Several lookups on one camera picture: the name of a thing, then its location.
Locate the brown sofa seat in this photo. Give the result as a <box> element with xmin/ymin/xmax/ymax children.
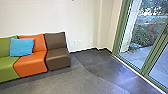
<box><xmin>44</xmin><ymin>31</ymin><xmax>72</xmax><ymax>72</ymax></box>

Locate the white outdoor pillar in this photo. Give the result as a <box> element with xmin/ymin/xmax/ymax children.
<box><xmin>119</xmin><ymin>0</ymin><xmax>141</xmax><ymax>54</ymax></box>

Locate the orange sofa seat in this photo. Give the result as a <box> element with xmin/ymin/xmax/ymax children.
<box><xmin>13</xmin><ymin>33</ymin><xmax>49</xmax><ymax>78</ymax></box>

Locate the blue cushion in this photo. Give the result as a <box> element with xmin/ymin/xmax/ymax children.
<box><xmin>9</xmin><ymin>37</ymin><xmax>35</xmax><ymax>58</ymax></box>

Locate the green outdoor hedge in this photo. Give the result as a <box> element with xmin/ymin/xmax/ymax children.
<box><xmin>129</xmin><ymin>21</ymin><xmax>168</xmax><ymax>48</ymax></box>

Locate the green sofa seat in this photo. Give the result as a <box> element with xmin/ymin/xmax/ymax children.
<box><xmin>0</xmin><ymin>35</ymin><xmax>21</xmax><ymax>84</ymax></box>

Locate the green framed glass wall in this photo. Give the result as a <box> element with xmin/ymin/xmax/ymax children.
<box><xmin>111</xmin><ymin>0</ymin><xmax>168</xmax><ymax>94</ymax></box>

